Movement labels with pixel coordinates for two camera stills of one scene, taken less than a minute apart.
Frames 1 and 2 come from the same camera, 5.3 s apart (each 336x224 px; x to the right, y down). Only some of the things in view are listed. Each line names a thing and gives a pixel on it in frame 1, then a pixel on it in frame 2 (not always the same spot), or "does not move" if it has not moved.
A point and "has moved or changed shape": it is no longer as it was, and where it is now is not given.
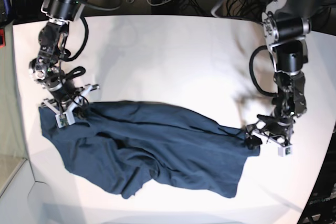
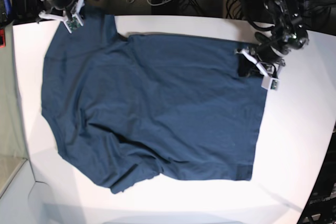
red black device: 2,39 does not move
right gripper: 290,102 → 284,10
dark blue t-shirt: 121,147 has moved or changed shape
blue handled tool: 7,3 does not move
